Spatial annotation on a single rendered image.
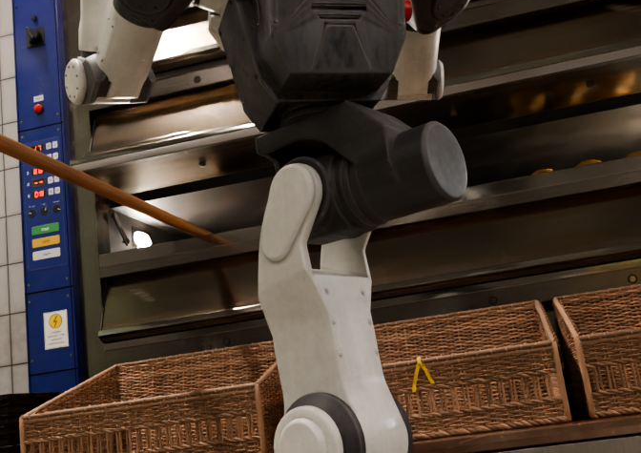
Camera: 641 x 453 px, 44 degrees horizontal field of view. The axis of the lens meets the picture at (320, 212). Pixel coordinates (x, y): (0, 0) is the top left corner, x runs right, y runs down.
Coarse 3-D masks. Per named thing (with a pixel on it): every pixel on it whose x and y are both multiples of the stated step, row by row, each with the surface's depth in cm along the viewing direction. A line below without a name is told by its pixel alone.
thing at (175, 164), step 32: (576, 64) 196; (608, 64) 195; (640, 64) 197; (448, 96) 203; (480, 96) 204; (512, 96) 206; (544, 96) 208; (576, 96) 209; (608, 96) 211; (256, 128) 213; (448, 128) 219; (128, 160) 220; (160, 160) 221; (192, 160) 223; (224, 160) 225; (256, 160) 227; (128, 192) 238
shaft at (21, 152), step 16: (0, 144) 137; (16, 144) 142; (32, 160) 147; (48, 160) 151; (64, 176) 158; (80, 176) 163; (96, 192) 171; (112, 192) 176; (144, 208) 192; (176, 224) 211; (192, 224) 221
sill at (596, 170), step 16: (624, 160) 203; (640, 160) 202; (528, 176) 208; (544, 176) 207; (560, 176) 206; (576, 176) 205; (592, 176) 204; (480, 192) 210; (496, 192) 209; (512, 192) 208; (176, 240) 228; (192, 240) 227; (208, 240) 226; (224, 240) 224; (240, 240) 223; (112, 256) 232; (128, 256) 231; (144, 256) 229; (160, 256) 228
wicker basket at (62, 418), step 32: (224, 352) 214; (256, 352) 212; (96, 384) 208; (128, 384) 217; (160, 384) 215; (192, 384) 212; (224, 384) 210; (256, 384) 164; (32, 416) 173; (64, 416) 171; (96, 416) 170; (128, 416) 168; (160, 416) 167; (192, 416) 165; (224, 416) 164; (256, 416) 204; (32, 448) 175; (64, 448) 188; (96, 448) 202; (128, 448) 167; (160, 448) 165; (192, 448) 164; (224, 448) 163; (256, 448) 161
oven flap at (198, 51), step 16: (192, 16) 245; (176, 32) 243; (192, 32) 241; (208, 32) 239; (160, 48) 241; (176, 48) 239; (192, 48) 238; (208, 48) 233; (160, 64) 237; (176, 64) 237
